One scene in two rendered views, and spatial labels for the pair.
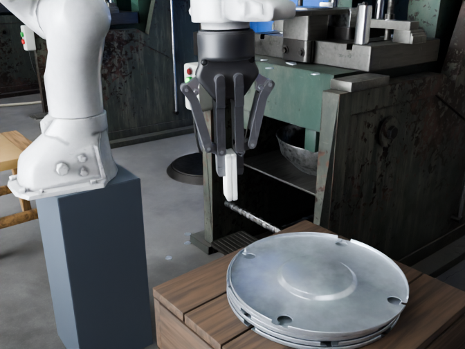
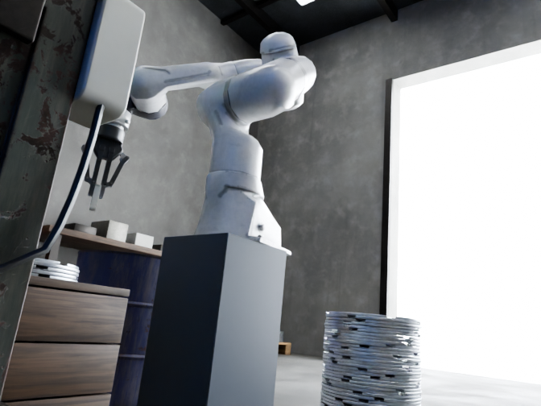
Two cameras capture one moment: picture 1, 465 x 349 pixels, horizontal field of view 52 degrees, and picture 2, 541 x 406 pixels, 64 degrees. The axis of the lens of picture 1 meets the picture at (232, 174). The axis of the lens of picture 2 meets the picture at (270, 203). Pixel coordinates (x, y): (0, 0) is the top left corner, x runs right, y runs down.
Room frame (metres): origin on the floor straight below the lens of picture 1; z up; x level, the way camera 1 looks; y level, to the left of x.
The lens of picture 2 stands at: (1.85, 0.20, 0.30)
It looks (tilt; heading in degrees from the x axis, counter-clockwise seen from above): 15 degrees up; 167
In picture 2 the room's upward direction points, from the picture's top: 6 degrees clockwise
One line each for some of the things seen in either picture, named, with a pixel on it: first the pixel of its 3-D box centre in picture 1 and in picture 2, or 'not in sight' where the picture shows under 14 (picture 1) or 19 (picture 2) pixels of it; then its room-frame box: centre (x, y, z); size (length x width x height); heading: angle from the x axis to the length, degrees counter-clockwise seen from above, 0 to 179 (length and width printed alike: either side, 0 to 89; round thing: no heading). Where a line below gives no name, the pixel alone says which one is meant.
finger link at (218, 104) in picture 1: (219, 114); (107, 167); (0.64, 0.02, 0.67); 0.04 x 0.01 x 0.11; 13
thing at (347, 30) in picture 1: (340, 29); not in sight; (1.41, -0.31, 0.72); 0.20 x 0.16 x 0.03; 38
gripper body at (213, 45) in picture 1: (226, 64); (108, 143); (0.64, 0.01, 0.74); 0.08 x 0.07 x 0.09; 103
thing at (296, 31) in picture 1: (295, 34); not in sight; (1.30, -0.17, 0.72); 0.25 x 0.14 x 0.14; 128
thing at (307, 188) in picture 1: (331, 165); not in sight; (1.42, -0.31, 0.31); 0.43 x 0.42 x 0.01; 38
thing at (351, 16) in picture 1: (339, 16); not in sight; (1.41, -0.30, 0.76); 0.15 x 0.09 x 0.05; 38
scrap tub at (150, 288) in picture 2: not in sight; (126, 327); (0.17, 0.12, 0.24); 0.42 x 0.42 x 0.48
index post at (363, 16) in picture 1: (362, 23); not in sight; (1.19, -0.31, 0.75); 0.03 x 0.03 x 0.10; 38
